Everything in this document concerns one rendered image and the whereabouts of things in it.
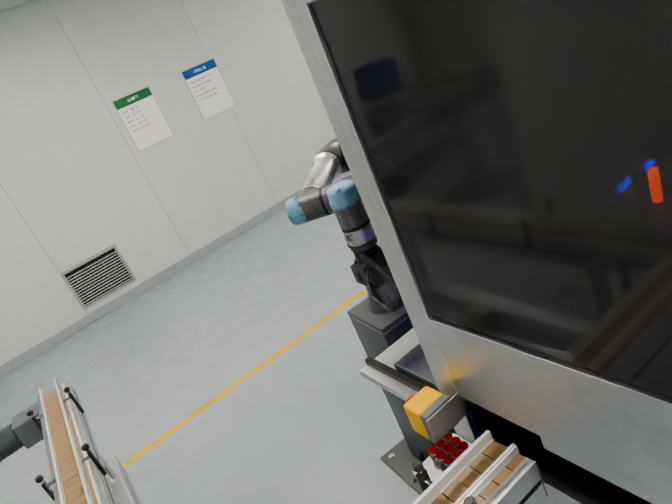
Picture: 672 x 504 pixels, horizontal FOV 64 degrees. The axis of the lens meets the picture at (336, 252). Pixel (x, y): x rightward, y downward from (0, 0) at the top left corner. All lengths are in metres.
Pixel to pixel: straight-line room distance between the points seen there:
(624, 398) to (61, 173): 5.65
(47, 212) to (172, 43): 2.17
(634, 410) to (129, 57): 5.86
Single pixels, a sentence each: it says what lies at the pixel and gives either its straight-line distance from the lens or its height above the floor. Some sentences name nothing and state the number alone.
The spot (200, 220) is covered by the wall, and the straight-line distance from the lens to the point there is 6.35.
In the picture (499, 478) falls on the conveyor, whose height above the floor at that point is 0.93.
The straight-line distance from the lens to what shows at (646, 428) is 0.86.
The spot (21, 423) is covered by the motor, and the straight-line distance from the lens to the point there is 2.39.
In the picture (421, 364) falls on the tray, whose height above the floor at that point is 0.88.
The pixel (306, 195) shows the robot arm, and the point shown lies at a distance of 1.42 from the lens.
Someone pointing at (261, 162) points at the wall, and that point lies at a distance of 6.60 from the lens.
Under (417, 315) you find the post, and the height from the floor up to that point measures 1.21.
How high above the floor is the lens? 1.77
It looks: 22 degrees down
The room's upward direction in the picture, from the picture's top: 24 degrees counter-clockwise
